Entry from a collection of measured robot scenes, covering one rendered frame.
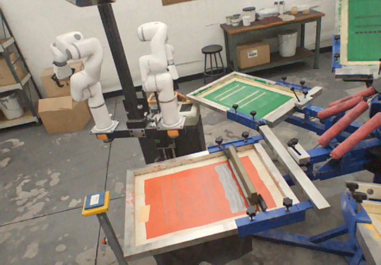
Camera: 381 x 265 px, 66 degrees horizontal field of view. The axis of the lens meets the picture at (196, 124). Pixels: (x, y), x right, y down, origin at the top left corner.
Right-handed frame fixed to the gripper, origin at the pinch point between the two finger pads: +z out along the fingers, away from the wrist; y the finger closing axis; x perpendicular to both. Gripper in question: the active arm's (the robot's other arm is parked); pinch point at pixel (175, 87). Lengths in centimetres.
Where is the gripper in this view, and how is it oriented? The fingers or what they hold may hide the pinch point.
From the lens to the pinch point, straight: 203.3
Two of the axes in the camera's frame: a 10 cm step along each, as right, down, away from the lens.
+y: 2.6, -2.6, 9.3
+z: 2.5, 9.5, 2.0
